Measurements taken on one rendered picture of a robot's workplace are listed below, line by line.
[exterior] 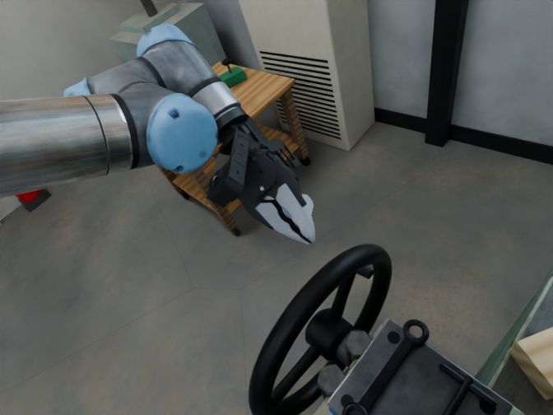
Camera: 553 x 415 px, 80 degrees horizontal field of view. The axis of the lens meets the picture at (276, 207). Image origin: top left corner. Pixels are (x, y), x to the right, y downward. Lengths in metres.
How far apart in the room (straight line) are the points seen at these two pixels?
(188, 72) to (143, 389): 1.35
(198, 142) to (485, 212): 1.44
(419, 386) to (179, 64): 0.44
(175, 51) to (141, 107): 0.17
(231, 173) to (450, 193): 1.41
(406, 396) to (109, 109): 0.34
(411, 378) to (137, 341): 1.50
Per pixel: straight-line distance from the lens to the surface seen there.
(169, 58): 0.50
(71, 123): 0.32
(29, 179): 0.33
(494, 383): 0.41
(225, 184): 0.38
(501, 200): 1.71
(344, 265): 0.40
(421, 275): 1.45
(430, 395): 0.30
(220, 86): 0.49
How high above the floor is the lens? 1.29
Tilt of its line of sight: 48 degrees down
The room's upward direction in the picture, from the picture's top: 24 degrees counter-clockwise
